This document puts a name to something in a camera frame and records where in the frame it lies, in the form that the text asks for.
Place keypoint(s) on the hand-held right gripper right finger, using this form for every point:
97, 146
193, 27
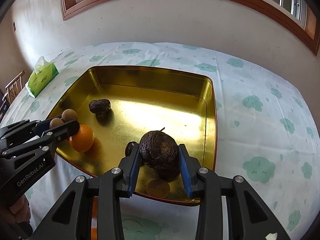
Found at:
184, 171

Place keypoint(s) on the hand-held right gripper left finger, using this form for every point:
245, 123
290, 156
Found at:
132, 171

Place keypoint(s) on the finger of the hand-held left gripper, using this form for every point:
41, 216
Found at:
37, 126
66, 130

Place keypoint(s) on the small brown round fruit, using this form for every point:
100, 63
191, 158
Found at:
70, 115
56, 123
158, 187

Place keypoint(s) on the smooth dark purple fruit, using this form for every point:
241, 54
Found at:
129, 148

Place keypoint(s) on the large wrinkled dark fruit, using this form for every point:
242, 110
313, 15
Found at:
157, 150

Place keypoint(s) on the small wrinkled dark fruit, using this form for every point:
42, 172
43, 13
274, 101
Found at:
100, 107

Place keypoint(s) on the red and gold tin box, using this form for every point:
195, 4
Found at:
150, 110

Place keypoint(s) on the person's left hand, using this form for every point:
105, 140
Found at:
21, 210

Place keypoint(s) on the wooden chair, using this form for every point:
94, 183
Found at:
13, 85

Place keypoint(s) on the green tissue pack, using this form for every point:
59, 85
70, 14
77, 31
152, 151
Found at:
41, 78

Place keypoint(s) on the white cloud print tablecloth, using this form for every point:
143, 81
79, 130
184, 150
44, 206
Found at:
250, 130

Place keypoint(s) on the brown wooden window frame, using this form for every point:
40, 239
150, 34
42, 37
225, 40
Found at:
67, 7

